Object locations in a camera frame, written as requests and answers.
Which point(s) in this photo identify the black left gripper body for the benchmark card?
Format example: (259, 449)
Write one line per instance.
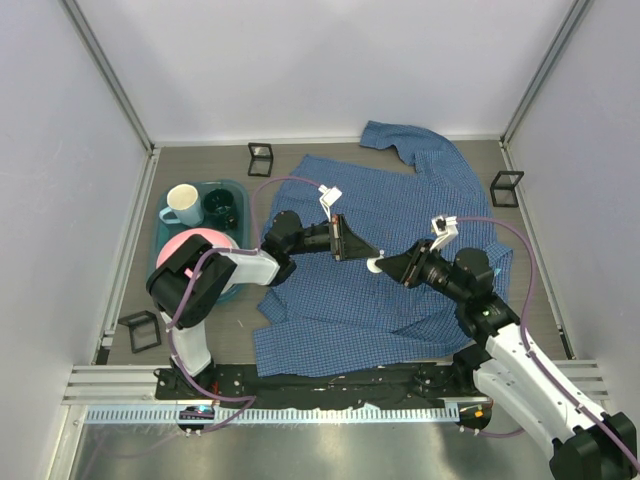
(335, 232)

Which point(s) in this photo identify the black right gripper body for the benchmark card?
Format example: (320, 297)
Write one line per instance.
(425, 267)

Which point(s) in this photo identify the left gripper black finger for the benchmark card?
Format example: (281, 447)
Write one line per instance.
(363, 255)
(354, 245)

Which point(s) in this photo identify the blue plaid shirt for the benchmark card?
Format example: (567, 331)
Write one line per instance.
(332, 317)

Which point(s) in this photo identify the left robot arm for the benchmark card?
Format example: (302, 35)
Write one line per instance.
(269, 265)

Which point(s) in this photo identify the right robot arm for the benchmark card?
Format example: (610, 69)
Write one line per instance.
(577, 436)

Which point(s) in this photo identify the black display box right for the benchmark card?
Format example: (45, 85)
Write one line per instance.
(503, 188)

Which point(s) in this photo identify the black display box back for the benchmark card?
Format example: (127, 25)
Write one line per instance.
(261, 159)

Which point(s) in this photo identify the pink plate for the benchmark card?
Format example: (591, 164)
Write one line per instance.
(199, 255)

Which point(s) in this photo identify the dark green mug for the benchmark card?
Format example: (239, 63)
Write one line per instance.
(220, 209)

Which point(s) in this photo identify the light blue mug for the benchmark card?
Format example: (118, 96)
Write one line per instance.
(183, 207)

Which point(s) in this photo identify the black display box front-left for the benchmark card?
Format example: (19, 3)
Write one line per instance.
(144, 330)

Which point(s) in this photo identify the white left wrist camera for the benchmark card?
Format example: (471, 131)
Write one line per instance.
(328, 196)

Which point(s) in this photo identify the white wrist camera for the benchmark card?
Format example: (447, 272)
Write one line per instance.
(328, 196)
(446, 230)

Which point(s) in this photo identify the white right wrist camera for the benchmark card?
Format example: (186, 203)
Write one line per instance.
(446, 230)

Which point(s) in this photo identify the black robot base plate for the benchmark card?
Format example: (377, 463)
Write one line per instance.
(397, 386)

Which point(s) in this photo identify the white slotted cable duct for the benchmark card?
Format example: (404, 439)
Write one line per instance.
(190, 414)

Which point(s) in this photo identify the aluminium frame rail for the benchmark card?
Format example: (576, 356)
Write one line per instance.
(104, 67)

